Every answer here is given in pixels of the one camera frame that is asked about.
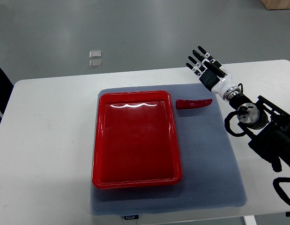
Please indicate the black object at left edge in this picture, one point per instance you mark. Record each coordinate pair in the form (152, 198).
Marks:
(6, 88)

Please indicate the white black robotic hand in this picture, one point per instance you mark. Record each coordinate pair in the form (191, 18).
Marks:
(212, 74)

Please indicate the wooden box corner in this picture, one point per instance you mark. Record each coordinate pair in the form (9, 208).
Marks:
(276, 4)

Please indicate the white table leg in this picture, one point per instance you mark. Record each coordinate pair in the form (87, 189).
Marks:
(249, 220)

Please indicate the red plastic tray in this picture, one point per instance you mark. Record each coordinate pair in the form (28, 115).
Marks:
(136, 143)

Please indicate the grey mesh mat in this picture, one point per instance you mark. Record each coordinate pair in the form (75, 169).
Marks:
(210, 173)

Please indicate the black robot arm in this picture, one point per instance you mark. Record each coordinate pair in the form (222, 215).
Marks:
(267, 125)

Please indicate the upper metal floor plate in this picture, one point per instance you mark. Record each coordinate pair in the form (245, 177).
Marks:
(95, 54)

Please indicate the red pepper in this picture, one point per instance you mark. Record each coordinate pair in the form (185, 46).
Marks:
(192, 104)

